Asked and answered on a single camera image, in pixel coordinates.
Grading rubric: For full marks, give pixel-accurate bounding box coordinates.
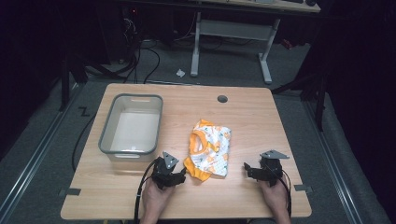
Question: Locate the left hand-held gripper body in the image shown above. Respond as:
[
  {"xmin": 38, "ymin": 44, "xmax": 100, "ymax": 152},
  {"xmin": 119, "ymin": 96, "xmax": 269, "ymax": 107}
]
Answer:
[{"xmin": 151, "ymin": 151, "xmax": 183, "ymax": 190}]

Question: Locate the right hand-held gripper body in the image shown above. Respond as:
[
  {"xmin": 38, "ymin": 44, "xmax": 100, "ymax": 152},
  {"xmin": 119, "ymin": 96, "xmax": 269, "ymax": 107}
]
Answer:
[{"xmin": 255, "ymin": 149, "xmax": 290, "ymax": 188}]

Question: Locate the orange and white baby garment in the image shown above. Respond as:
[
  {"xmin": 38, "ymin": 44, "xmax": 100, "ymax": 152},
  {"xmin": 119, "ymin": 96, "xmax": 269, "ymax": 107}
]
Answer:
[{"xmin": 183, "ymin": 119, "xmax": 233, "ymax": 183}]

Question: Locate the person's left hand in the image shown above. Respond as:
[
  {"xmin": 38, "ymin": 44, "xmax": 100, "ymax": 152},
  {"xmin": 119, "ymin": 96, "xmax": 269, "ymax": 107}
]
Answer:
[{"xmin": 141, "ymin": 178, "xmax": 176, "ymax": 220}]

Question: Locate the person's right hand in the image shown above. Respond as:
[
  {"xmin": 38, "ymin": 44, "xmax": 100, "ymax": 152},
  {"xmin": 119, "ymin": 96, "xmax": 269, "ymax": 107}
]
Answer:
[{"xmin": 259, "ymin": 177, "xmax": 290, "ymax": 219}]

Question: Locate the white bin with grey rim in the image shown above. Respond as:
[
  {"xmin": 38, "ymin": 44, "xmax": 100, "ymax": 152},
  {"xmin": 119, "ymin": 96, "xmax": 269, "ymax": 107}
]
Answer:
[{"xmin": 98, "ymin": 92, "xmax": 164, "ymax": 163}]

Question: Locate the black metal stand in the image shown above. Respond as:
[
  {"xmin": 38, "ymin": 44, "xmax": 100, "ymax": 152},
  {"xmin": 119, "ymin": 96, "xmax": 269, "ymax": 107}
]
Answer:
[
  {"xmin": 57, "ymin": 54, "xmax": 90, "ymax": 113},
  {"xmin": 270, "ymin": 69, "xmax": 330, "ymax": 133}
]

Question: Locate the desk with white legs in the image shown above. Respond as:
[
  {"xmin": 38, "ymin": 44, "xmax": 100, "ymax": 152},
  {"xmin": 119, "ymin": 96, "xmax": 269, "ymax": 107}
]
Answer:
[{"xmin": 186, "ymin": 0, "xmax": 321, "ymax": 85}]

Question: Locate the dark computer tower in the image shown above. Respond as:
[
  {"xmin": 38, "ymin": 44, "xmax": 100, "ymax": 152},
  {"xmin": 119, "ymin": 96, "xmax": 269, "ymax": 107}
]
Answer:
[{"xmin": 101, "ymin": 4, "xmax": 142, "ymax": 64}]

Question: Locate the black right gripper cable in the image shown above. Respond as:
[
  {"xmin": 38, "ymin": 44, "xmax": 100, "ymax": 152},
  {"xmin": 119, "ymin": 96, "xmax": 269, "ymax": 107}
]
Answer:
[{"xmin": 280, "ymin": 169, "xmax": 293, "ymax": 219}]

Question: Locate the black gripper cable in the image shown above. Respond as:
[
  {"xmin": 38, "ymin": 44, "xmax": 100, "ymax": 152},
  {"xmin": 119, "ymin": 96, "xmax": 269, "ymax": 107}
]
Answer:
[
  {"xmin": 133, "ymin": 158, "xmax": 162, "ymax": 224},
  {"xmin": 280, "ymin": 169, "xmax": 293, "ymax": 219}
]

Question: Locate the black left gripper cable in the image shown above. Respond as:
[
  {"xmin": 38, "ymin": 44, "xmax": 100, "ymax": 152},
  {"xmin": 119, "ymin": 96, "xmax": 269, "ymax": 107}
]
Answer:
[{"xmin": 133, "ymin": 158, "xmax": 162, "ymax": 224}]

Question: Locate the metal floor rail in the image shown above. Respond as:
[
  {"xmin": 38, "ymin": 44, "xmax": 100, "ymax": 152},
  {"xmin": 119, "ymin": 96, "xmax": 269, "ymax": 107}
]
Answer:
[
  {"xmin": 0, "ymin": 83, "xmax": 82, "ymax": 219},
  {"xmin": 302, "ymin": 100, "xmax": 364, "ymax": 224}
]

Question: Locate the thin black floor cable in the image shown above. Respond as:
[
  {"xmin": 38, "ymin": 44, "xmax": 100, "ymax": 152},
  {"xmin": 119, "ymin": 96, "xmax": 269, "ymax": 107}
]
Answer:
[{"xmin": 71, "ymin": 113, "xmax": 98, "ymax": 173}]

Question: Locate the black floor cable bundle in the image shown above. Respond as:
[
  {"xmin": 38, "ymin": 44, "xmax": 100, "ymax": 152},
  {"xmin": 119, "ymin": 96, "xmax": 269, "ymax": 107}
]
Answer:
[{"xmin": 120, "ymin": 12, "xmax": 162, "ymax": 85}]

